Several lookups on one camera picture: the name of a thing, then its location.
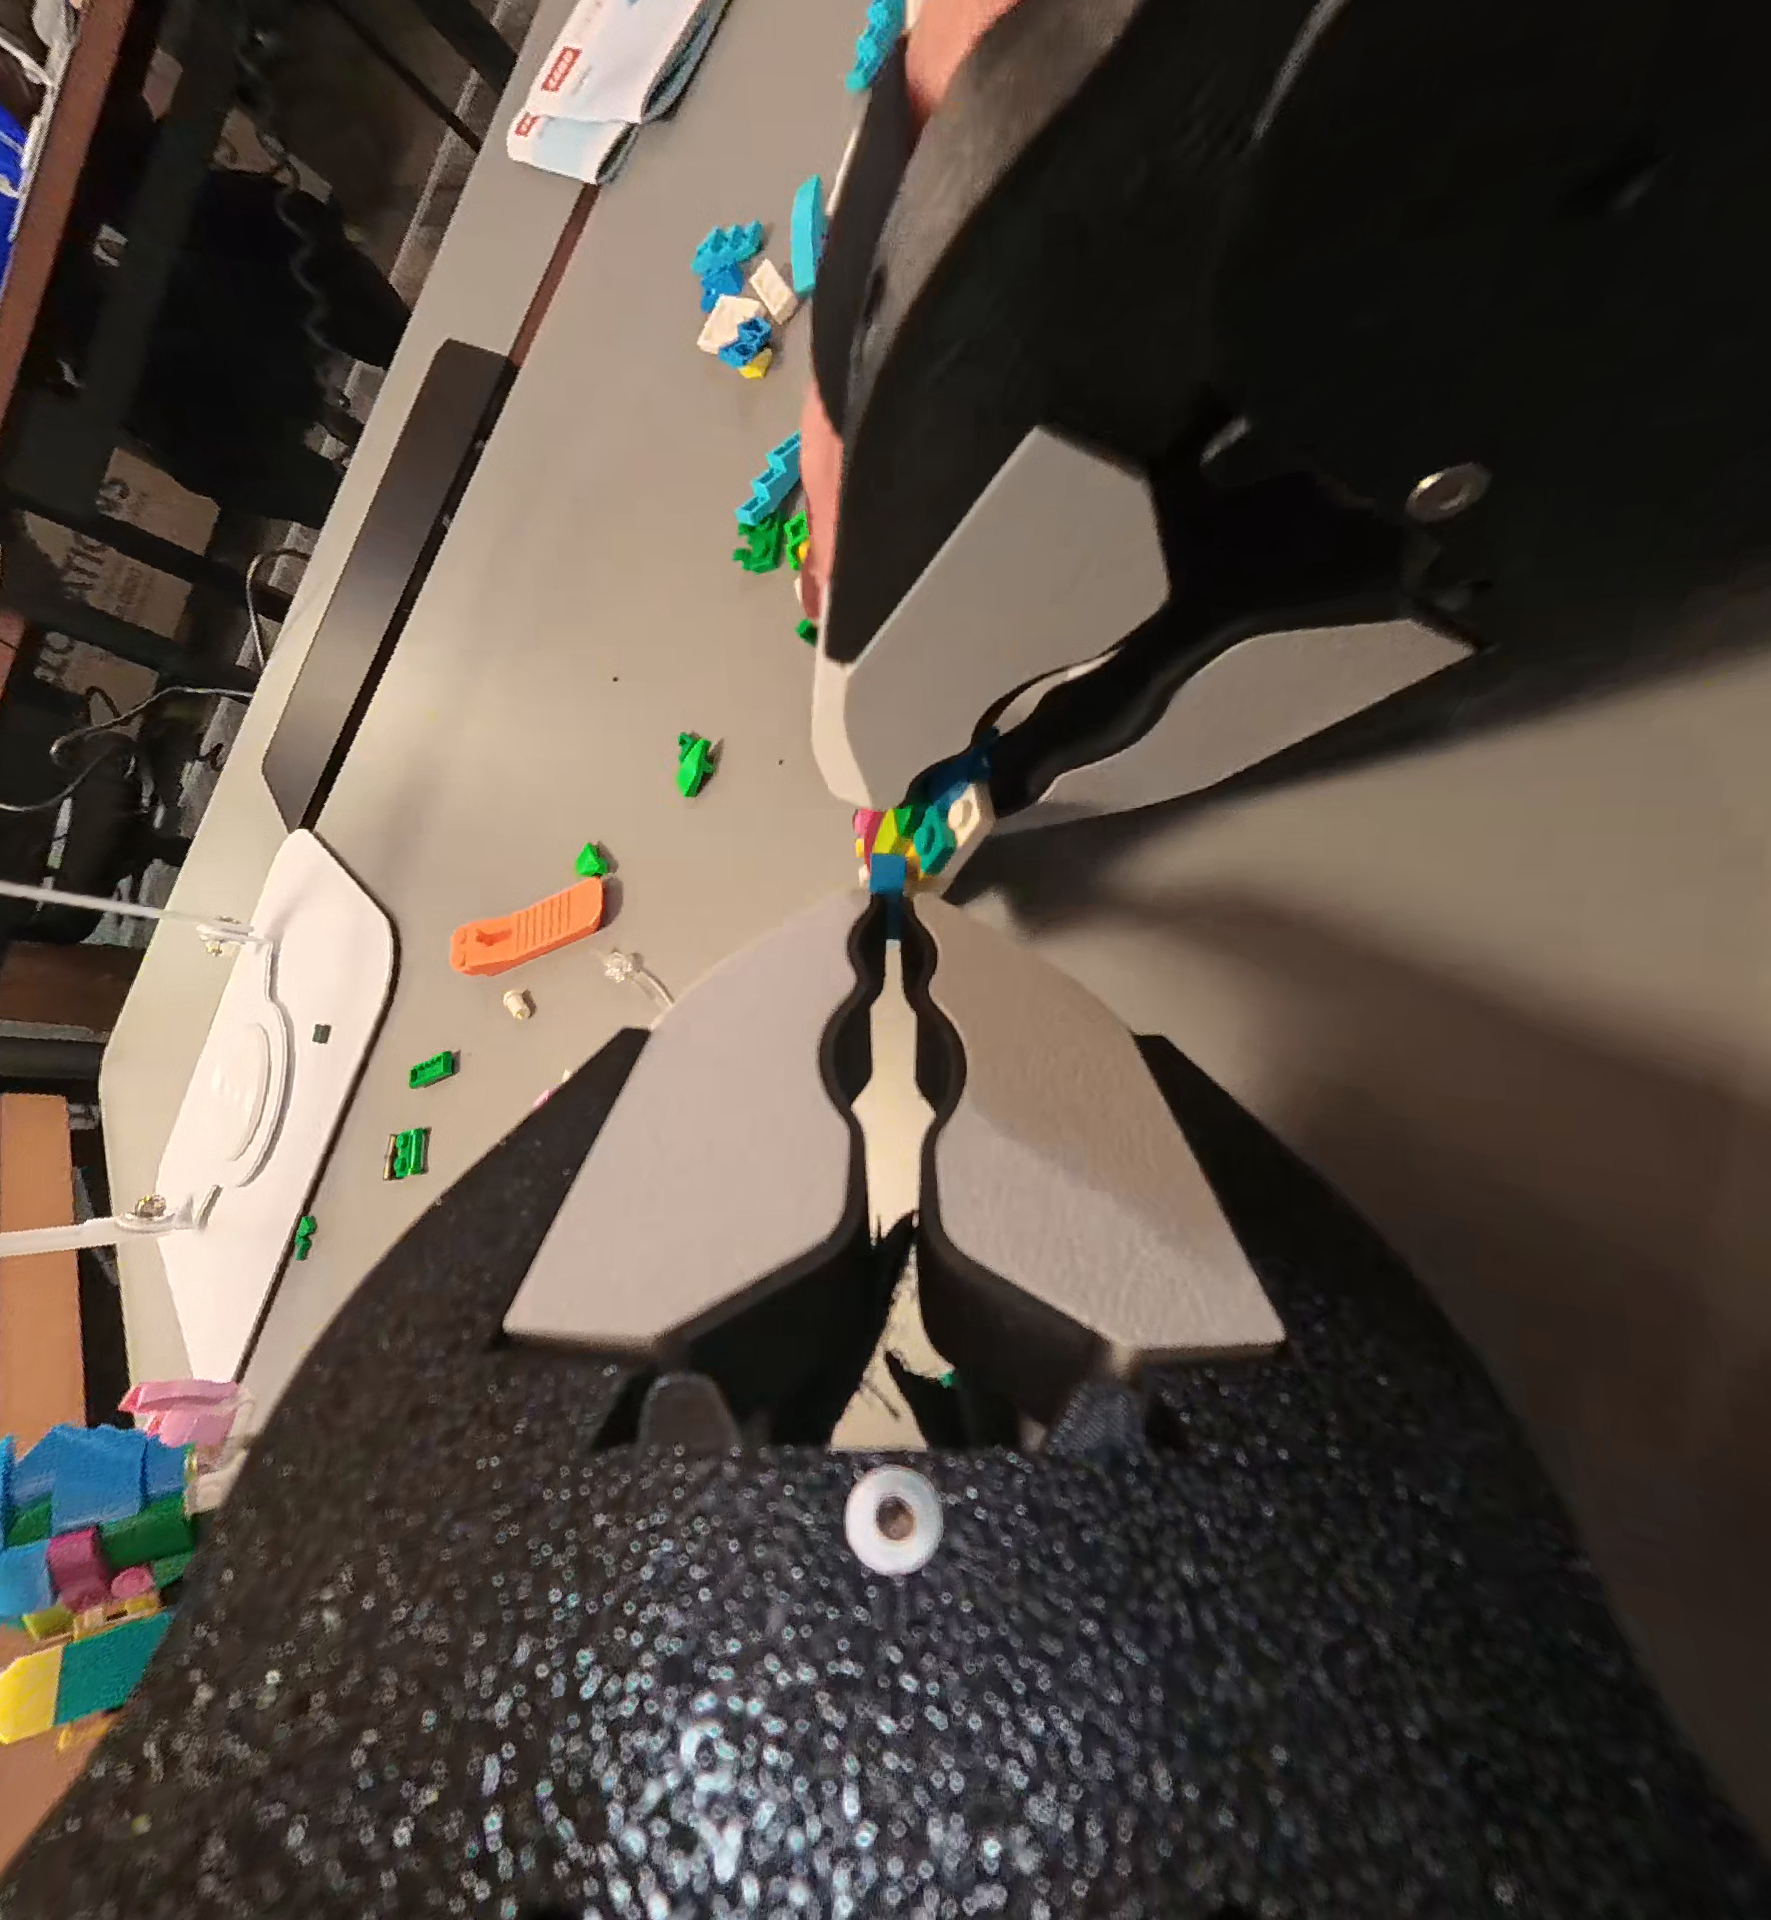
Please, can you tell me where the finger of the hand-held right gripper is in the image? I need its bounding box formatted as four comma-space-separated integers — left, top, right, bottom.
977, 606, 1481, 842
812, 423, 1172, 809

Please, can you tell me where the wooden shelf frame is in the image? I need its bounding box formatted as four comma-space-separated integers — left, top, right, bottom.
0, 0, 137, 901

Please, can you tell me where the white flat stand base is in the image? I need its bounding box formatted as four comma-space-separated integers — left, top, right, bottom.
157, 832, 401, 1382

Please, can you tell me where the orange brick separator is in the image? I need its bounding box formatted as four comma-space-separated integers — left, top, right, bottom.
450, 877, 608, 982

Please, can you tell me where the dark flat panel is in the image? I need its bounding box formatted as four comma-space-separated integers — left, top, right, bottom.
260, 338, 519, 834

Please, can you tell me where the colourful lego assembly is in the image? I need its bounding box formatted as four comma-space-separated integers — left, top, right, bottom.
852, 757, 998, 901

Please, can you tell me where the pile of loose lego pieces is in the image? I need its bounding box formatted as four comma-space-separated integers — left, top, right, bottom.
690, 0, 916, 646

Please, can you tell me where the cardboard box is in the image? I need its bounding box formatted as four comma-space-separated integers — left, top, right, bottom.
14, 443, 227, 639

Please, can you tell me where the person's right hand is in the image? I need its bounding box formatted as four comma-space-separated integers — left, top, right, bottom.
798, 0, 1014, 624

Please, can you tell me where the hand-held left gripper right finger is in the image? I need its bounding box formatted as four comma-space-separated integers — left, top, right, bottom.
899, 900, 1290, 1368

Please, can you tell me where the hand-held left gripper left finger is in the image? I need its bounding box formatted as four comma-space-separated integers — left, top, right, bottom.
503, 889, 888, 1362

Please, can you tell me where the instruction booklet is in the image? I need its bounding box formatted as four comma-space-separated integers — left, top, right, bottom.
508, 0, 727, 184

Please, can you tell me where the colourful lego model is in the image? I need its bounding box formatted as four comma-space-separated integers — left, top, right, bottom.
0, 1382, 252, 1752

